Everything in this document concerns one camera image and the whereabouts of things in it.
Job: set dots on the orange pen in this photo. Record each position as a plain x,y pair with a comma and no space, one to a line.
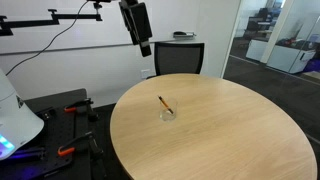
165,104

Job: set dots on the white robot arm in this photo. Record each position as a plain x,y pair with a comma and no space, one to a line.
18,124

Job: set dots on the black perforated robot base table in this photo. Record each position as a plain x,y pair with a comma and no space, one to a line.
38,160

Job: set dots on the clear drinking glass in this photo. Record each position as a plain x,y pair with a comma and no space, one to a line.
164,114

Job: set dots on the black mesh office chair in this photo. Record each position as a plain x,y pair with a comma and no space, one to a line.
172,58

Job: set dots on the whiteboard eraser on tray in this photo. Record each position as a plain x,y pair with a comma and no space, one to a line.
183,34

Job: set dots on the round wooden table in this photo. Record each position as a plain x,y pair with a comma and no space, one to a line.
222,131

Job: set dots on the white office desk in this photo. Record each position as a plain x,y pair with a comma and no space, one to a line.
287,59

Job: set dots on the white wall outlet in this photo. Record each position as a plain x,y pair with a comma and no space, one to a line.
145,73

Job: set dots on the orange handled clamp rear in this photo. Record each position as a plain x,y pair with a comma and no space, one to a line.
87,102

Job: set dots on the orange handled clamp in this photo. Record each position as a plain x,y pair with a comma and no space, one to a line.
87,102
86,139

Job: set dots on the black camera on mount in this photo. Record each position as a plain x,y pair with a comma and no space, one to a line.
137,23

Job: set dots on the orange handled clamp front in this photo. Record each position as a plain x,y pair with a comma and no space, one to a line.
86,139

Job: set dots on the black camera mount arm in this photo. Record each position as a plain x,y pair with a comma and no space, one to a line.
6,27

